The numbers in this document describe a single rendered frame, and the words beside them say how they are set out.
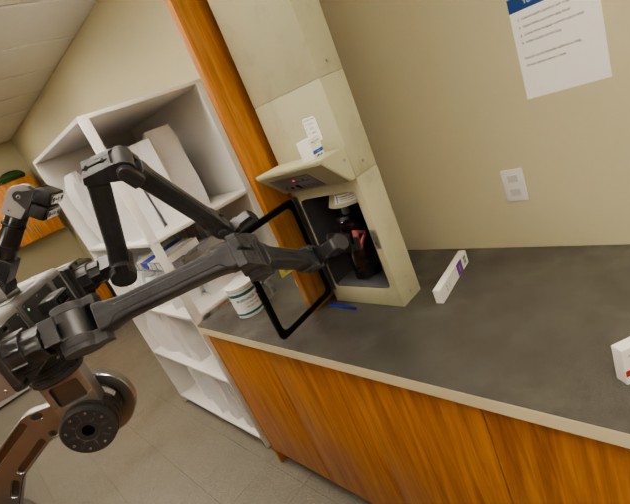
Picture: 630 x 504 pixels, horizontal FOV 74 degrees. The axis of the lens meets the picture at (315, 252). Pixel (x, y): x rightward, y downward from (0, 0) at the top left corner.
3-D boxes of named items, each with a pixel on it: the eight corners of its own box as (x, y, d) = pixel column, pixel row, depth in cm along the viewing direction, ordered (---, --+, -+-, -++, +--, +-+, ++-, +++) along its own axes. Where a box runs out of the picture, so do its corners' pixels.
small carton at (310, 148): (313, 157, 128) (305, 138, 126) (325, 153, 125) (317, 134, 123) (303, 163, 125) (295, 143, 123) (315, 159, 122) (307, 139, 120)
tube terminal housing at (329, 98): (372, 267, 179) (302, 89, 155) (439, 268, 155) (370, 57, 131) (336, 300, 165) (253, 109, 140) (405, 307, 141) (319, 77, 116)
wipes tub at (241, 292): (254, 301, 197) (240, 274, 192) (271, 303, 188) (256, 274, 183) (233, 317, 190) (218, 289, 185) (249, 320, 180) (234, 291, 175)
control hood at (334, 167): (289, 191, 150) (278, 165, 146) (357, 177, 126) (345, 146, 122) (266, 205, 143) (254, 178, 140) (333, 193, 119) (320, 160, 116)
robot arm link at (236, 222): (209, 218, 140) (216, 235, 135) (233, 196, 138) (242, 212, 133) (232, 233, 150) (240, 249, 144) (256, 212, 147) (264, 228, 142)
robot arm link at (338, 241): (295, 251, 135) (307, 274, 133) (312, 234, 126) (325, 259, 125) (322, 242, 143) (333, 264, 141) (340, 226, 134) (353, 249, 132)
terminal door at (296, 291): (332, 292, 161) (291, 197, 148) (283, 342, 141) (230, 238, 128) (331, 292, 162) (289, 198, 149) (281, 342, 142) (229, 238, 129)
